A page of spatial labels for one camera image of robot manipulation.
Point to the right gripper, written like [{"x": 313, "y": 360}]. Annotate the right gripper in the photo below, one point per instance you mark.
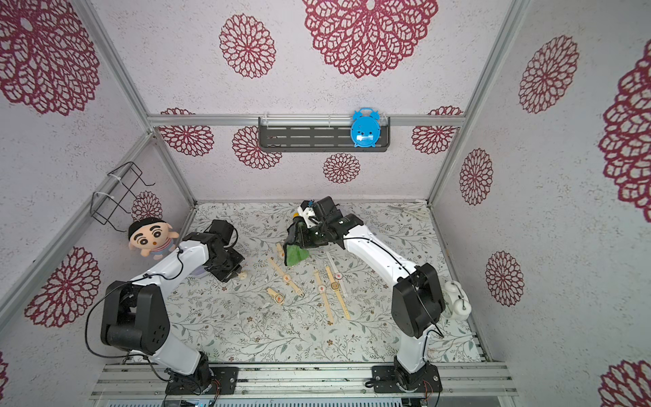
[{"x": 303, "y": 236}]

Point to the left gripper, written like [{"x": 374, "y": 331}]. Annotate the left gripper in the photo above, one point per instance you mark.
[{"x": 226, "y": 276}]

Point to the green cleaning cloth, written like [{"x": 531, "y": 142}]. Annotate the green cleaning cloth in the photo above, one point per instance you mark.
[{"x": 294, "y": 254}]

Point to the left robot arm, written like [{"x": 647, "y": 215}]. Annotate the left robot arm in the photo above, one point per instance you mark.
[{"x": 135, "y": 319}]

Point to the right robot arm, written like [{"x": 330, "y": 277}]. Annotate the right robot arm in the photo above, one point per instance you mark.
[{"x": 417, "y": 300}]

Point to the beige watch long diagonal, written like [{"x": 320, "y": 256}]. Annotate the beige watch long diagonal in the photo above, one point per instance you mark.
[{"x": 286, "y": 278}]

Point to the beige watch long right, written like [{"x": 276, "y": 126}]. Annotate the beige watch long right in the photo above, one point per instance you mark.
[{"x": 339, "y": 295}]

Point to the beige watch long centre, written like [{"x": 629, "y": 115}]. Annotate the beige watch long centre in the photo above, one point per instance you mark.
[{"x": 322, "y": 289}]

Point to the beige watch lower left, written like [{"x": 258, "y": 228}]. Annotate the beige watch lower left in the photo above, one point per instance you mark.
[{"x": 278, "y": 298}]

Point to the purple pad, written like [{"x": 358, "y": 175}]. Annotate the purple pad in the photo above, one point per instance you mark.
[{"x": 200, "y": 272}]

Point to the cartoon boy plush doll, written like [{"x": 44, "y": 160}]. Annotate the cartoon boy plush doll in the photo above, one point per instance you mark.
[{"x": 152, "y": 237}]

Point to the blue alarm clock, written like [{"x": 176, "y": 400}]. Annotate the blue alarm clock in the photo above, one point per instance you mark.
[{"x": 365, "y": 128}]

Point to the white alarm clock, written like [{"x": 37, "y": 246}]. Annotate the white alarm clock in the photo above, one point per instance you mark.
[{"x": 457, "y": 305}]

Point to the white strap watch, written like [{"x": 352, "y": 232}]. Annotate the white strap watch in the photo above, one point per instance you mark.
[{"x": 335, "y": 269}]

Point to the grey wall shelf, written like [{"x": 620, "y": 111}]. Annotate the grey wall shelf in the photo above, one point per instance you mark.
[{"x": 315, "y": 139}]

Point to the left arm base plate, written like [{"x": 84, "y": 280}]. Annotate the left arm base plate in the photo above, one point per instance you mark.
[{"x": 213, "y": 380}]

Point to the black wire rack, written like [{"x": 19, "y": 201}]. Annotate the black wire rack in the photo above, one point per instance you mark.
[{"x": 104, "y": 204}]

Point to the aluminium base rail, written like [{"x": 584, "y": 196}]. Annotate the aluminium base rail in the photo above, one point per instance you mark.
[{"x": 359, "y": 380}]

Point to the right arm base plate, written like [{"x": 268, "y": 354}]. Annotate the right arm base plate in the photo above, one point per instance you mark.
[{"x": 404, "y": 380}]

